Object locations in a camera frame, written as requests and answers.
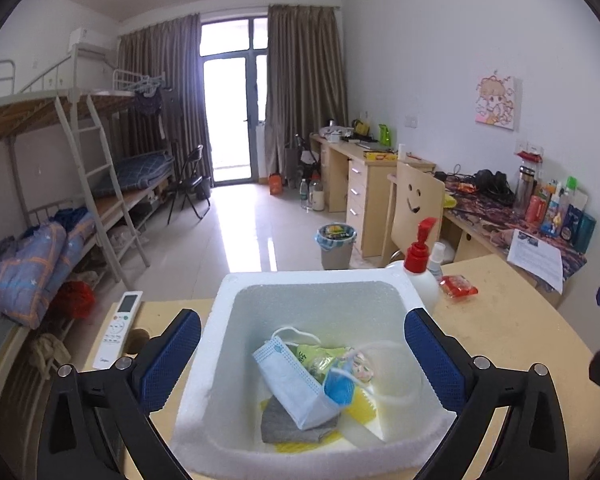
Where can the pale blue face mask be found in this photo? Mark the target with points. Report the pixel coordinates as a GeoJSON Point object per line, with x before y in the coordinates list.
{"type": "Point", "coordinates": [290, 380]}

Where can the blue round object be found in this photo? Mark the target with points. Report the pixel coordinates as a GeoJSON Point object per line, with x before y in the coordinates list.
{"type": "Point", "coordinates": [340, 387]}

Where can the beige cloth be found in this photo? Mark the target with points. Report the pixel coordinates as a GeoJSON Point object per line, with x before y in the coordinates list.
{"type": "Point", "coordinates": [50, 352]}

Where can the clear tall water bottle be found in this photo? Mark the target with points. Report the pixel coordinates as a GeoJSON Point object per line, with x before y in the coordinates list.
{"type": "Point", "coordinates": [524, 190]}

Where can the wooden desk with drawers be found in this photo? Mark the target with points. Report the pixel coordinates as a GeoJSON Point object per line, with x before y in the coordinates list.
{"type": "Point", "coordinates": [375, 195]}

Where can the white bunk bed ladder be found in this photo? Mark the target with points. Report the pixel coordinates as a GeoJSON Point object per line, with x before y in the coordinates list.
{"type": "Point", "coordinates": [97, 170]}

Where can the grey sock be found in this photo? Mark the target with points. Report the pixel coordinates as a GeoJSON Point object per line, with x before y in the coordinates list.
{"type": "Point", "coordinates": [280, 422]}

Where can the wooden smiley chair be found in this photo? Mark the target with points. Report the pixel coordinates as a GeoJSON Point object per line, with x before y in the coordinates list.
{"type": "Point", "coordinates": [415, 200]}

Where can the patterned desk mat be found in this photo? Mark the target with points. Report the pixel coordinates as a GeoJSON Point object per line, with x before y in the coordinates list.
{"type": "Point", "coordinates": [485, 215]}

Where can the red cloth bundle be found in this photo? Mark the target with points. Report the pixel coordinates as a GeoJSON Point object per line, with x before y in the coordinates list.
{"type": "Point", "coordinates": [75, 299]}

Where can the red snack packet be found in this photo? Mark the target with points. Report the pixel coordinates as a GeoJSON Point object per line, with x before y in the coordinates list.
{"type": "Point", "coordinates": [459, 287]}

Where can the large clear water bottle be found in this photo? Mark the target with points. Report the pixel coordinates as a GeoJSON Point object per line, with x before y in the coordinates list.
{"type": "Point", "coordinates": [317, 195]}

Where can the white lotion pump bottle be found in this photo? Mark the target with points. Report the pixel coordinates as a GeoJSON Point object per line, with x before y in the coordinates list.
{"type": "Point", "coordinates": [422, 280]}

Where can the orange bag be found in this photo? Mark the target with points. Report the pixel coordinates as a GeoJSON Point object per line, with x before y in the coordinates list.
{"type": "Point", "coordinates": [276, 184]}

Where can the white remote control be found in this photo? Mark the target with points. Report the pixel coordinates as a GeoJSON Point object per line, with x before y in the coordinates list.
{"type": "Point", "coordinates": [117, 330]}

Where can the yellow flat box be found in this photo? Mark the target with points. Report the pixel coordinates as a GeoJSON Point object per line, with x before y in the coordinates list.
{"type": "Point", "coordinates": [381, 157]}

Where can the yellow green cloth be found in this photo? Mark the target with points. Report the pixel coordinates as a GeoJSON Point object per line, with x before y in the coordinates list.
{"type": "Point", "coordinates": [451, 201]}

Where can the white wall socket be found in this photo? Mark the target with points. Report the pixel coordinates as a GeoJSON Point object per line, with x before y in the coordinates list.
{"type": "Point", "coordinates": [411, 120]}

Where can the white metal bunk bed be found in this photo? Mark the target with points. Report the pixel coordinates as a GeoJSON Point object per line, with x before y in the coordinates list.
{"type": "Point", "coordinates": [30, 97]}
{"type": "Point", "coordinates": [105, 95]}

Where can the green bag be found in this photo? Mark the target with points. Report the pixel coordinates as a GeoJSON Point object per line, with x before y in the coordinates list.
{"type": "Point", "coordinates": [385, 135]}

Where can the yellow black item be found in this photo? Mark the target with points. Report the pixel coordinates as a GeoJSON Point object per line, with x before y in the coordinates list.
{"type": "Point", "coordinates": [362, 128]}

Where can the glass balcony door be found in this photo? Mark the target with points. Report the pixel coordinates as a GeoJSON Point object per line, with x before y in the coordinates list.
{"type": "Point", "coordinates": [230, 110]}

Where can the black folded cart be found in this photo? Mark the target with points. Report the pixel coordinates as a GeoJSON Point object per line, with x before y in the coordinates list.
{"type": "Point", "coordinates": [302, 160]}

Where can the small green box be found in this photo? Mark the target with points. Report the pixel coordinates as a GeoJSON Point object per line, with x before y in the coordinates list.
{"type": "Point", "coordinates": [572, 183]}

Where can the hanging dark clothes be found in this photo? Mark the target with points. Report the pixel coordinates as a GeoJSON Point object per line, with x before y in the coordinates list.
{"type": "Point", "coordinates": [150, 105]}

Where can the printed paper sheet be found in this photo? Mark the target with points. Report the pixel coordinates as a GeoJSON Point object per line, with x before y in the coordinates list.
{"type": "Point", "coordinates": [535, 260]}

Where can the orange red bottle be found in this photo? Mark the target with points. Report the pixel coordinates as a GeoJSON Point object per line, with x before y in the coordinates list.
{"type": "Point", "coordinates": [534, 210]}

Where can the white foam box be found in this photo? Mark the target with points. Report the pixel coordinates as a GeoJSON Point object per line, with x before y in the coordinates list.
{"type": "Point", "coordinates": [305, 305]}

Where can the white bottle with yellow print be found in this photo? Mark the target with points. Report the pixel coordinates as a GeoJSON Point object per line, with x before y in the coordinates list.
{"type": "Point", "coordinates": [553, 212]}

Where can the green snack packet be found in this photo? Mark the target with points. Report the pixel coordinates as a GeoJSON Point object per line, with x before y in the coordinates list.
{"type": "Point", "coordinates": [320, 357]}

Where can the black folding chair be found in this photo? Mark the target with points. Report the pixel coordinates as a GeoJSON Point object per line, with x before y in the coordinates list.
{"type": "Point", "coordinates": [190, 185]}

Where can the blue checked quilt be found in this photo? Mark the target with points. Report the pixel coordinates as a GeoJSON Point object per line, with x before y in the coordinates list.
{"type": "Point", "coordinates": [25, 270]}

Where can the cartoon wall poster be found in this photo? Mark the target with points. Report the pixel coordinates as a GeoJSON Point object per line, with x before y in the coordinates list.
{"type": "Point", "coordinates": [499, 102]}

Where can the small clear water bottle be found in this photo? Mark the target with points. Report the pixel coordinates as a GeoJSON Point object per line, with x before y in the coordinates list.
{"type": "Point", "coordinates": [305, 195]}

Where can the white air conditioner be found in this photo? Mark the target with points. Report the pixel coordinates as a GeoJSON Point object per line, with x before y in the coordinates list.
{"type": "Point", "coordinates": [92, 39]}

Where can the brown curtain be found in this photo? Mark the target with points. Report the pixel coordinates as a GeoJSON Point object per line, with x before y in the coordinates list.
{"type": "Point", "coordinates": [305, 85]}
{"type": "Point", "coordinates": [160, 70]}

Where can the red hanging items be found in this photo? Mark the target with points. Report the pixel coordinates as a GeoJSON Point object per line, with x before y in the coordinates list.
{"type": "Point", "coordinates": [529, 152]}

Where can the grey trash bin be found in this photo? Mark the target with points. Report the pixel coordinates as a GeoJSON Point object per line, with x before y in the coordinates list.
{"type": "Point", "coordinates": [336, 245]}

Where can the blue checked mattress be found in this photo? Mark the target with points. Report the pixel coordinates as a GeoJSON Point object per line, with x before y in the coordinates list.
{"type": "Point", "coordinates": [135, 170]}

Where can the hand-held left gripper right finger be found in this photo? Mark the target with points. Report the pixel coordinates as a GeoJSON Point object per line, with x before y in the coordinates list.
{"type": "Point", "coordinates": [430, 360]}

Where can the black headphones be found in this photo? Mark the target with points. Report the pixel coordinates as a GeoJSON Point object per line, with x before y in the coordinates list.
{"type": "Point", "coordinates": [492, 187]}

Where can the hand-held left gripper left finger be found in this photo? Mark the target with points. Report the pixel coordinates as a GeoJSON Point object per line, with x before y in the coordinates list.
{"type": "Point", "coordinates": [172, 360]}

